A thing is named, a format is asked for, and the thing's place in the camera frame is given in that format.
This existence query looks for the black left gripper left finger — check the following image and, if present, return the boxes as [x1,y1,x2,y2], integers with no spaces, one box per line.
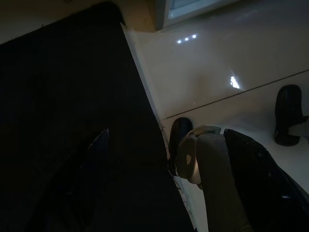
[24,129,110,232]

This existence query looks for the black floor rug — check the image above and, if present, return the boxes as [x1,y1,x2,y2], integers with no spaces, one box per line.
[0,0,196,232]

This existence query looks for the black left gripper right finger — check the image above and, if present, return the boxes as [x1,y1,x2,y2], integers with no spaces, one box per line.
[224,129,309,232]

